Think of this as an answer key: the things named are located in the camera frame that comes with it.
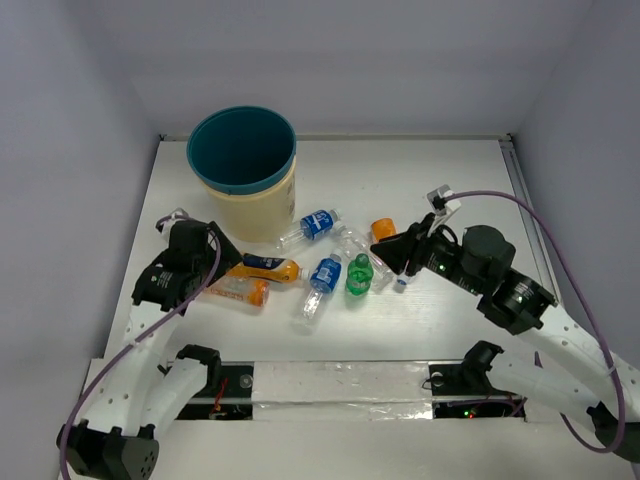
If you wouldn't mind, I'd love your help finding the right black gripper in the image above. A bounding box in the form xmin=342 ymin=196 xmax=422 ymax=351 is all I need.
xmin=370 ymin=210 xmax=484 ymax=295

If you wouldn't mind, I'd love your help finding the green plastic bottle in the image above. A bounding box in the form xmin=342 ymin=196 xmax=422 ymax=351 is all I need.
xmin=345 ymin=253 xmax=374 ymax=296

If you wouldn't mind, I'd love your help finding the orange juice bottle blue label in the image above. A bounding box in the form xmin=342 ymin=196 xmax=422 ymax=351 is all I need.
xmin=227 ymin=253 xmax=310 ymax=284

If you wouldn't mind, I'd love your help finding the orange floral label bottle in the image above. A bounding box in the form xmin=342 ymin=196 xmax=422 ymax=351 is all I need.
xmin=204 ymin=276 xmax=270 ymax=307

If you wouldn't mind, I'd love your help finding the blue label water bottle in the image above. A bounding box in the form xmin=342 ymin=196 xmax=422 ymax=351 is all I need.
xmin=294 ymin=249 xmax=343 ymax=332

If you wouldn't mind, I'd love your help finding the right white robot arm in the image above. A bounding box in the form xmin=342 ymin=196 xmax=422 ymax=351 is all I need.
xmin=371 ymin=214 xmax=639 ymax=463

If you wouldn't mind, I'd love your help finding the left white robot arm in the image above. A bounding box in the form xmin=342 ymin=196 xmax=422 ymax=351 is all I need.
xmin=57 ymin=215 xmax=242 ymax=479

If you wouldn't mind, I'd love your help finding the blue label bottle near bin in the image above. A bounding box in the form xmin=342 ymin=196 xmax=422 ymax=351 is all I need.
xmin=276 ymin=208 xmax=341 ymax=253

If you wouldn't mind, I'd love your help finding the teal and cream bin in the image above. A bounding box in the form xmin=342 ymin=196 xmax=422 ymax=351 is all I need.
xmin=186 ymin=106 xmax=297 ymax=243

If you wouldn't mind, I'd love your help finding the small orange bottle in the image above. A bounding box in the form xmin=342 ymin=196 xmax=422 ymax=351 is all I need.
xmin=370 ymin=217 xmax=397 ymax=243

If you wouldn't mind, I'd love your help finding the clear bottle white cap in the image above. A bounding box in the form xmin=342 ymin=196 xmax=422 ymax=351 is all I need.
xmin=394 ymin=273 xmax=415 ymax=293

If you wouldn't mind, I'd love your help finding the clear crushed bottle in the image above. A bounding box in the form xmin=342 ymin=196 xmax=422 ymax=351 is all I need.
xmin=332 ymin=221 xmax=394 ymax=293

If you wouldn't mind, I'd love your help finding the silver tape strip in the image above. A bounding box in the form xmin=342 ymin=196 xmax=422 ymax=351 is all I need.
xmin=251 ymin=361 xmax=433 ymax=422

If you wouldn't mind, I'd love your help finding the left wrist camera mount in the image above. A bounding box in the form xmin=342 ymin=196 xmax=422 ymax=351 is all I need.
xmin=155 ymin=208 xmax=190 ymax=233

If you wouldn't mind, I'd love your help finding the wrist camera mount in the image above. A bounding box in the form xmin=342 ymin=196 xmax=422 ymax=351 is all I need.
xmin=427 ymin=185 xmax=461 ymax=228
xmin=155 ymin=208 xmax=190 ymax=233

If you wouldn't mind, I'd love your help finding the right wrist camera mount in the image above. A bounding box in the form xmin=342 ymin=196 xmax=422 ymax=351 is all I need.
xmin=427 ymin=185 xmax=461 ymax=228

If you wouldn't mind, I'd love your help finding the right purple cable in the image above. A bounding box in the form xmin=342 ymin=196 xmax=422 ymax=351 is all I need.
xmin=446 ymin=190 xmax=627 ymax=454

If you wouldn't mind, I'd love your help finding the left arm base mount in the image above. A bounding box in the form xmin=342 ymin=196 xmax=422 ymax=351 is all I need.
xmin=177 ymin=363 xmax=254 ymax=421

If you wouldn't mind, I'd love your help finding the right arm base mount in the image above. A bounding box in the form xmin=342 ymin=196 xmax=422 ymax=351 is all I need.
xmin=422 ymin=363 xmax=526 ymax=420

